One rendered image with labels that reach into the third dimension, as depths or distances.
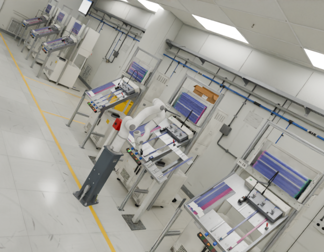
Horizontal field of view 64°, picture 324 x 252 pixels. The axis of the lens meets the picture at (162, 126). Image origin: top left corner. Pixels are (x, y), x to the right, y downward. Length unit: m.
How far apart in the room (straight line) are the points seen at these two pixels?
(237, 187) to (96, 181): 1.56
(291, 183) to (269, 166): 0.26
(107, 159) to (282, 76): 3.23
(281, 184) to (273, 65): 2.67
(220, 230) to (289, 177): 0.83
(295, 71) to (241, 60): 1.05
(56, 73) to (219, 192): 5.61
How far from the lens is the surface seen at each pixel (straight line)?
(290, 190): 2.79
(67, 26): 8.69
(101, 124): 4.69
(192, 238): 3.11
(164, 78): 4.65
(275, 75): 4.90
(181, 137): 3.41
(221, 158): 4.86
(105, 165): 3.00
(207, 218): 2.70
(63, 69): 7.35
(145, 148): 3.38
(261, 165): 2.90
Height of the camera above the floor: 1.74
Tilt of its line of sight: 10 degrees down
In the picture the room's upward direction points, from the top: 32 degrees clockwise
